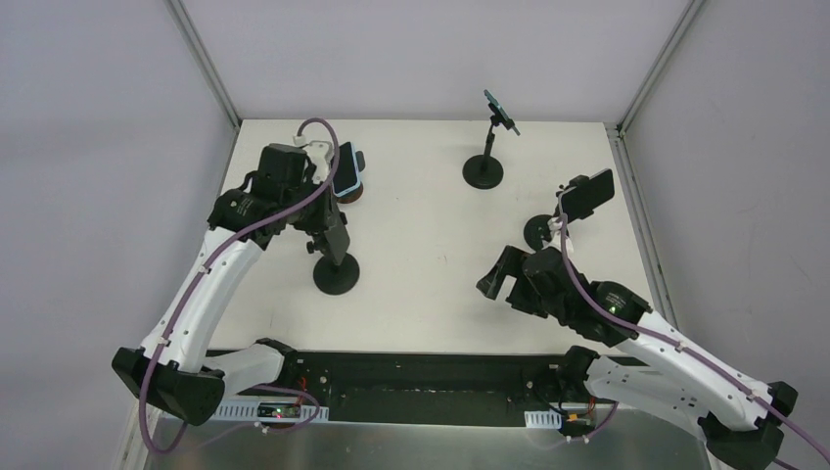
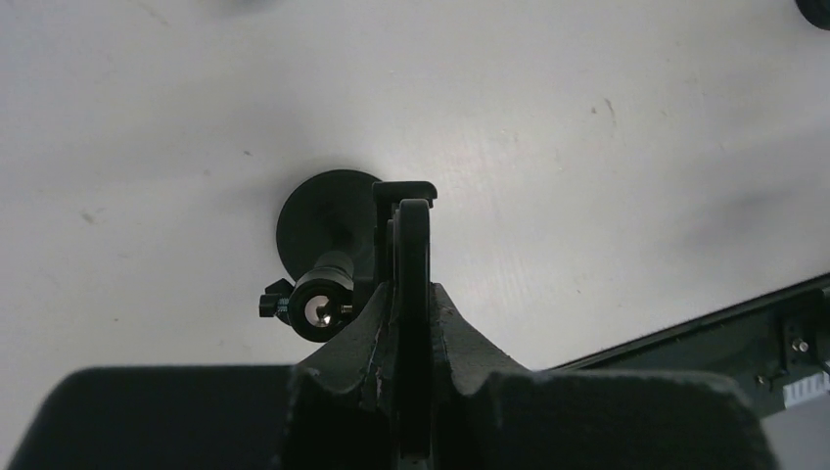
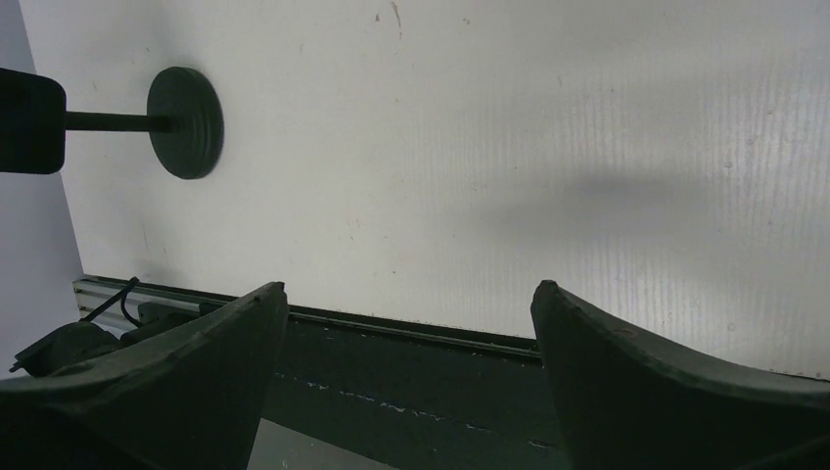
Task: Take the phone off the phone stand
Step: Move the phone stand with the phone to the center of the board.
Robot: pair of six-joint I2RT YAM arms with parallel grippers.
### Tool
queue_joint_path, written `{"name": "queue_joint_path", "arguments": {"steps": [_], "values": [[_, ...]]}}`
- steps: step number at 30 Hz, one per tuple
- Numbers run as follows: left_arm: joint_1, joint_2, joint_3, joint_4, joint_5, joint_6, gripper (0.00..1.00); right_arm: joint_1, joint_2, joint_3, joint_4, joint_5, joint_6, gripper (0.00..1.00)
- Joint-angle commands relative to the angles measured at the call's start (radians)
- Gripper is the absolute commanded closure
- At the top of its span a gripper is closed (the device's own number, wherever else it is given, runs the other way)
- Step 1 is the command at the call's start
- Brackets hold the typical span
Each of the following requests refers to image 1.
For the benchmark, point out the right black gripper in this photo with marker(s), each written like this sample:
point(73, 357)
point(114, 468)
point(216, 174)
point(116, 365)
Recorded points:
point(519, 279)

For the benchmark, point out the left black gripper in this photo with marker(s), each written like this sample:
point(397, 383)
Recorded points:
point(326, 211)

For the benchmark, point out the black round-base phone stand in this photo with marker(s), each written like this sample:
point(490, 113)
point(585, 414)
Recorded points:
point(333, 279)

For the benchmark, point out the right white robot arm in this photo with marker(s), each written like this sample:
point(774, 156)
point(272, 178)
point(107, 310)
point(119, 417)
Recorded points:
point(737, 418)

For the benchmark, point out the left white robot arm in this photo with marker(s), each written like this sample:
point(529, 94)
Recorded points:
point(171, 369)

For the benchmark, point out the right black round-base stand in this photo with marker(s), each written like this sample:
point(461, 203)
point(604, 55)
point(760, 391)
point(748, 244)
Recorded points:
point(536, 231)

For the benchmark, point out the blue-cased phone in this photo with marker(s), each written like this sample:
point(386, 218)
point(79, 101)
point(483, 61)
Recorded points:
point(345, 150)

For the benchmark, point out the brown-base phone holder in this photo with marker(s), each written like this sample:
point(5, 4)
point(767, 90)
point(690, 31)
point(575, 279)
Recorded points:
point(348, 185)

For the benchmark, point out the black phone right side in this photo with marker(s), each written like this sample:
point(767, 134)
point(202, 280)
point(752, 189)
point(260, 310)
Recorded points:
point(584, 194)

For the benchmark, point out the teal phone on tall stand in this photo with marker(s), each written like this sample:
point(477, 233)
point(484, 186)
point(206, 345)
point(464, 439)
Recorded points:
point(499, 116)

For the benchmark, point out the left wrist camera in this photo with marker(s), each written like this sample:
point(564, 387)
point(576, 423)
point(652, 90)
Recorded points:
point(320, 153)

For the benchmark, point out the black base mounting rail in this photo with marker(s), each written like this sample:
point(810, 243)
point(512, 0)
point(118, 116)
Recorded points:
point(426, 389)

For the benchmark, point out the right white cable duct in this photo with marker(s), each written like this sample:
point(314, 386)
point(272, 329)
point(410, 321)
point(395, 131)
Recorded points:
point(543, 419)

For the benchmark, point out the white cable duct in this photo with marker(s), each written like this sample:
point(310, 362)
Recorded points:
point(269, 411)
point(543, 419)

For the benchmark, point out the right aluminium frame post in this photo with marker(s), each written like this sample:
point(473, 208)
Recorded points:
point(678, 32)

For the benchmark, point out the aluminium frame post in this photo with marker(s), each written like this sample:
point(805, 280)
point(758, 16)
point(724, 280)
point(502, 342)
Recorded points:
point(678, 32)
point(201, 56)

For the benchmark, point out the left white cable duct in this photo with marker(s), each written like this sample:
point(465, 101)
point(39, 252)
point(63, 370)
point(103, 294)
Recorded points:
point(269, 411)

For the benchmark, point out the left aluminium frame post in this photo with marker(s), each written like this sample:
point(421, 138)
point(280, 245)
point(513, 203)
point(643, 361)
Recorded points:
point(201, 56)

